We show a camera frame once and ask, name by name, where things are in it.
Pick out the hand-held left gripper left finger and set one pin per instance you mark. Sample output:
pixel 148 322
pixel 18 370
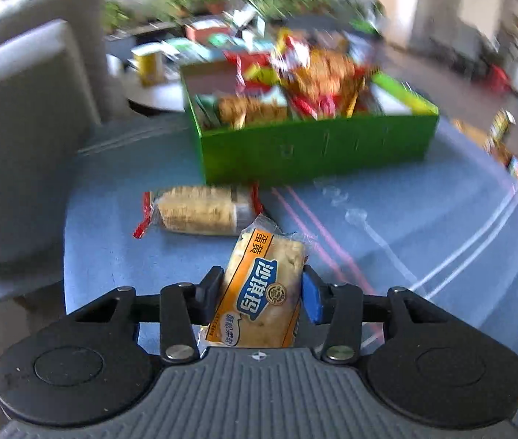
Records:
pixel 208 292

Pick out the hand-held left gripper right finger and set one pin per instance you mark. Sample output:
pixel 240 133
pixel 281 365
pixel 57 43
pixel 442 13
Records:
pixel 311 295

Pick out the yellow and orange snack packet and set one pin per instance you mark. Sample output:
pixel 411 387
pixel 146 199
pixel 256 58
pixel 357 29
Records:
pixel 263 292

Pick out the green cardboard box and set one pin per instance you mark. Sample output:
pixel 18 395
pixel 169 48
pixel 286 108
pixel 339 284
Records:
pixel 314 151

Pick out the rice cracker packet red ends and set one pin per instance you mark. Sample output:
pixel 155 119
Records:
pixel 199 210

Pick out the white round table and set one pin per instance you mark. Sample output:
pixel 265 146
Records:
pixel 158 93

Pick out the pile of snack packets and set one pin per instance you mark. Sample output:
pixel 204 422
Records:
pixel 318 82

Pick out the yellow can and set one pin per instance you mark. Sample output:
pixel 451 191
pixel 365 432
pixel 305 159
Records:
pixel 148 67

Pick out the grey sofa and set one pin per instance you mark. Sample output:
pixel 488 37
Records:
pixel 26 123

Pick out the small yellow packet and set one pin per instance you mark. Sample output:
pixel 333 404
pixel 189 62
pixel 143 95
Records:
pixel 500 129

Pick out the orange box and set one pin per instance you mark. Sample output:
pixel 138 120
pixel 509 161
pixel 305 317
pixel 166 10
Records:
pixel 206 31

